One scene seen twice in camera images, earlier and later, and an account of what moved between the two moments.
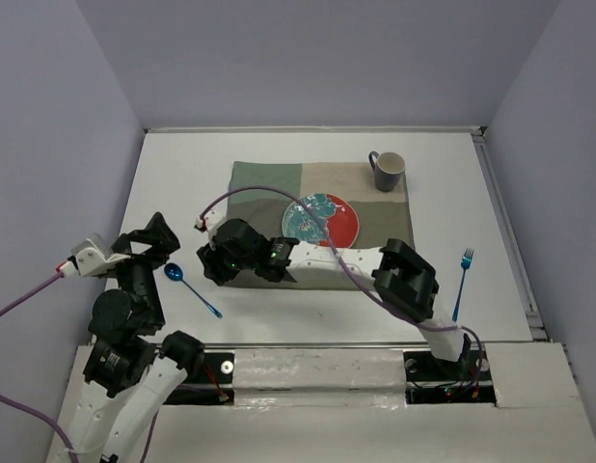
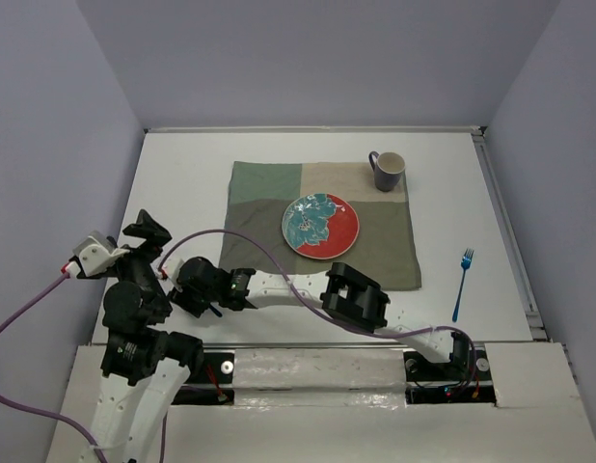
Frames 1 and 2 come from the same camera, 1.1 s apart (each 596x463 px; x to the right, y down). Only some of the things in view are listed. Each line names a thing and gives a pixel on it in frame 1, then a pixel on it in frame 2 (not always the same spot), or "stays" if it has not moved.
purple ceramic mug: [388, 171] stays
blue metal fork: [465, 263] stays
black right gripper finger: [219, 264] → [188, 303]
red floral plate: [338, 215] stays
